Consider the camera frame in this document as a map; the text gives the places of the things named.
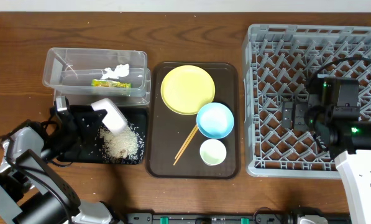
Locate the green snack wrapper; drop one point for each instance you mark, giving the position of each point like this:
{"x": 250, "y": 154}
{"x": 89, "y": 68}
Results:
{"x": 110, "y": 84}

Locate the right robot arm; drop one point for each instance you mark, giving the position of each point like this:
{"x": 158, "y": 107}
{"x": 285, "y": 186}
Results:
{"x": 331, "y": 113}

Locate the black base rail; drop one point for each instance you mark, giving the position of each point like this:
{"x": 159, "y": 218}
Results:
{"x": 296, "y": 216}

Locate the clear plastic waste bin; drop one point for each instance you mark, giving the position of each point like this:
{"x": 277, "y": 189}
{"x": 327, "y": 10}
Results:
{"x": 69, "y": 71}

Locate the white tissue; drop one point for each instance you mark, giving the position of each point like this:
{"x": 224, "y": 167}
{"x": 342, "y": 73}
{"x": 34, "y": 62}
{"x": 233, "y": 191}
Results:
{"x": 117, "y": 73}

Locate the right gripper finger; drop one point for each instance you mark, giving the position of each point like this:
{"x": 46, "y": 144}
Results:
{"x": 287, "y": 114}
{"x": 299, "y": 122}

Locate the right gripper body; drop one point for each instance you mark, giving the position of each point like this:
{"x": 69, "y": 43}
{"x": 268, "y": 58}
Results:
{"x": 309, "y": 116}

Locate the light blue bowl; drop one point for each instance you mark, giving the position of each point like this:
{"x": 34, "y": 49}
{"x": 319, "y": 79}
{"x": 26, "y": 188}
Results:
{"x": 215, "y": 120}

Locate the pile of rice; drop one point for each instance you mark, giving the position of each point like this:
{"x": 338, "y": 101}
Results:
{"x": 125, "y": 148}

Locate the pink bowl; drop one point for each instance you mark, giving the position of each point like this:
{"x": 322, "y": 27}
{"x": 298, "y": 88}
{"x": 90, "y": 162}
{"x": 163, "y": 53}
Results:
{"x": 114, "y": 120}

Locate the yellow round plate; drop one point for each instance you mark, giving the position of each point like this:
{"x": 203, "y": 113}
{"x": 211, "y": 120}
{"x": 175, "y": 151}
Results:
{"x": 187, "y": 88}

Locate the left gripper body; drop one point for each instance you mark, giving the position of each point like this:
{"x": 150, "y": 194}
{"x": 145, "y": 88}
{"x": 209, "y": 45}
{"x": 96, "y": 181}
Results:
{"x": 64, "y": 141}

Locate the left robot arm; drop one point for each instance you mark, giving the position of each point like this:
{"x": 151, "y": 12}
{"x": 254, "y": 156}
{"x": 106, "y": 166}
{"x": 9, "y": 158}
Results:
{"x": 30, "y": 190}

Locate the black waste tray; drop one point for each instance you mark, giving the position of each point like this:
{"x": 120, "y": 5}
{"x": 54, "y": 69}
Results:
{"x": 91, "y": 153}

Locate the grey dishwasher rack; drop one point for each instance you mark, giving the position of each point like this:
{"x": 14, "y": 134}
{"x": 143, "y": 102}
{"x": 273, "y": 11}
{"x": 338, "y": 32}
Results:
{"x": 277, "y": 60}

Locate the small pale green cup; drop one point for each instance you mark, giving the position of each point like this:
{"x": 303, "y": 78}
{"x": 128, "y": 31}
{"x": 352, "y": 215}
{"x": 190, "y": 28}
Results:
{"x": 212, "y": 152}

